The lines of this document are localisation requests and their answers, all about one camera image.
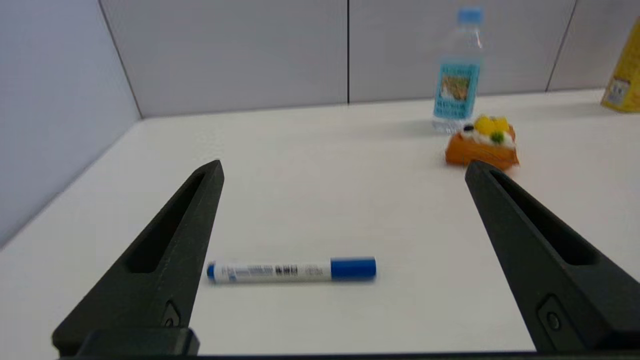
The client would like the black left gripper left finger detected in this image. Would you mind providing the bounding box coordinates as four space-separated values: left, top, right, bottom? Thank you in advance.
51 159 225 357

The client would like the yellow potato chips box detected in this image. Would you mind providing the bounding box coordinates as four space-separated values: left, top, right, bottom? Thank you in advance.
600 17 640 114

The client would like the toy waffle with fruit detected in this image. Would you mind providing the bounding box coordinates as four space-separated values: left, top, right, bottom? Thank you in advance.
444 115 520 172

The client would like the clear soda water bottle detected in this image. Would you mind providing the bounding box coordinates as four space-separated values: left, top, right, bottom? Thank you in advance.
432 7 485 135

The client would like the white marker with blue cap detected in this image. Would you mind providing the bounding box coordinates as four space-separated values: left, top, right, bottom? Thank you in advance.
206 257 377 285

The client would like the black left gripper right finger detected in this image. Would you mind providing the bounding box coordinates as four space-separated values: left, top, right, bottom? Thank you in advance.
464 160 640 353

